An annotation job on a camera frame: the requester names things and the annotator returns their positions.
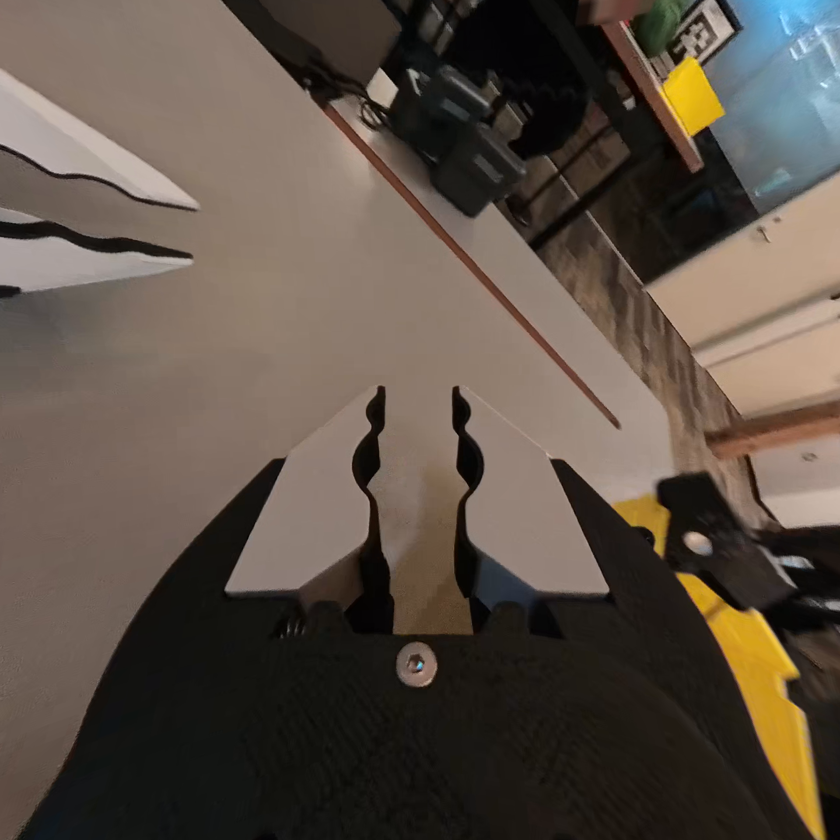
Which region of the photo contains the black bracket with round hole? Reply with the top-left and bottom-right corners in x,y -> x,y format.
656,471 -> 800,613

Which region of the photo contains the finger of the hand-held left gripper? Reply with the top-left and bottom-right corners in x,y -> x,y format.
0,209 -> 196,298
0,69 -> 200,212

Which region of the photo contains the wooden post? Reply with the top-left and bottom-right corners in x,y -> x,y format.
707,400 -> 840,460

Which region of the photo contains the large yellow plastic bin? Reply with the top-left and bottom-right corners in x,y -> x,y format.
613,495 -> 828,840

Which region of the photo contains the long desk with black legs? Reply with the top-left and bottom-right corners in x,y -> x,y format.
525,0 -> 706,253

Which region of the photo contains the black hard case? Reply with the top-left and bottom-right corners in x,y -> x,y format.
394,66 -> 500,158
430,121 -> 529,219

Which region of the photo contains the framed printed tag sign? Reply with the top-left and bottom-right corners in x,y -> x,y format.
666,0 -> 742,67

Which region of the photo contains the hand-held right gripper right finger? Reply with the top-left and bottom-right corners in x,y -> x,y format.
451,385 -> 611,613

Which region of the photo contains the dark grey equipment box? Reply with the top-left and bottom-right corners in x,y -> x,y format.
223,0 -> 403,76

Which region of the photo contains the white door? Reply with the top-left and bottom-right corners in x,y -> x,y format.
689,308 -> 840,417
646,190 -> 840,349

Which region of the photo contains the small yellow plastic bin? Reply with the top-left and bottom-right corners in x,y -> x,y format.
659,56 -> 727,139

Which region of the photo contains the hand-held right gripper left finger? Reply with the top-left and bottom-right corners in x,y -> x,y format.
223,385 -> 395,619

